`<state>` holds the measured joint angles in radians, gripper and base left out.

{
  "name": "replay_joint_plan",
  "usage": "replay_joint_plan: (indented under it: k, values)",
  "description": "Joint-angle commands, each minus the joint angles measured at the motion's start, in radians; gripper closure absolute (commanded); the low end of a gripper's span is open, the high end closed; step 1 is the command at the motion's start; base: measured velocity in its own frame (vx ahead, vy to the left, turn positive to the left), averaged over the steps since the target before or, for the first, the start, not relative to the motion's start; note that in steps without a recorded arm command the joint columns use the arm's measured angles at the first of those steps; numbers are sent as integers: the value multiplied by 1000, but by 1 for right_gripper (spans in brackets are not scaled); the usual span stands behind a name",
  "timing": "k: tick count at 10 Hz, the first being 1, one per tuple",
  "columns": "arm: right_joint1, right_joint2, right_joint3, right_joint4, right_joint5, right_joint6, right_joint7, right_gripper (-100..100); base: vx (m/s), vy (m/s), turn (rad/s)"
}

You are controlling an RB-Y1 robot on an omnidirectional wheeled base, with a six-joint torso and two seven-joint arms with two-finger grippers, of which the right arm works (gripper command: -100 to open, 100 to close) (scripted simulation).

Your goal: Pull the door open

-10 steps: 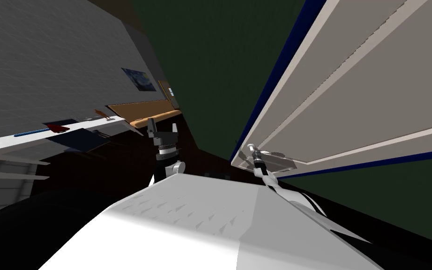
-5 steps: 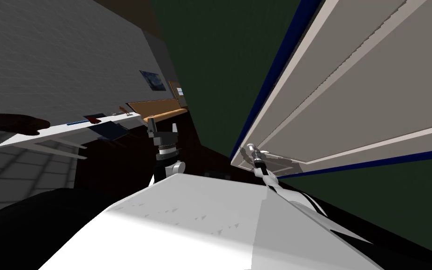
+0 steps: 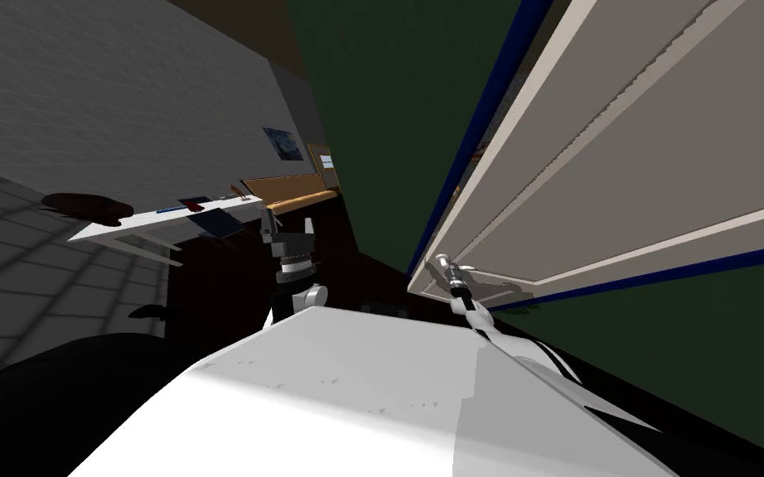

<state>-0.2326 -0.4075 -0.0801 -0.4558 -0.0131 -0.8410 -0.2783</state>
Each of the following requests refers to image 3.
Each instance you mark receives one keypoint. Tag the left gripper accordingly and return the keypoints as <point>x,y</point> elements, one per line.
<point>292,247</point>

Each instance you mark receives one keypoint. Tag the white desk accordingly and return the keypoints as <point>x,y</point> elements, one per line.
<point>150,222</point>

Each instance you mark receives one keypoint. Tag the dark red rounded shape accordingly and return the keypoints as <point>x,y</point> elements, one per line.
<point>87,207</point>

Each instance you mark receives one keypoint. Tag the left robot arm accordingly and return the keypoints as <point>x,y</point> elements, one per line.
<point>306,296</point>

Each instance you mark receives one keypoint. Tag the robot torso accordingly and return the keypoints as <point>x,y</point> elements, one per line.
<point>355,397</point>

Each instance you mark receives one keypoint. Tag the pale grey door leaf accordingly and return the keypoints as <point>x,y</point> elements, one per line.
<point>620,165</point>

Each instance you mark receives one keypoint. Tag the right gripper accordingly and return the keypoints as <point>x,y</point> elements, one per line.
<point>458,281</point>

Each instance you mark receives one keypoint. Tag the blue picture on wall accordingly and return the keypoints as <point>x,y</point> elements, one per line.
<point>284,144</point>

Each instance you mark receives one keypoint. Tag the brown wooden bench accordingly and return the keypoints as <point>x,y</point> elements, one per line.
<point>292,189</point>

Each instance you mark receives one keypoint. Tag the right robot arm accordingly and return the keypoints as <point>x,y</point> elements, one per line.
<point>481,319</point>

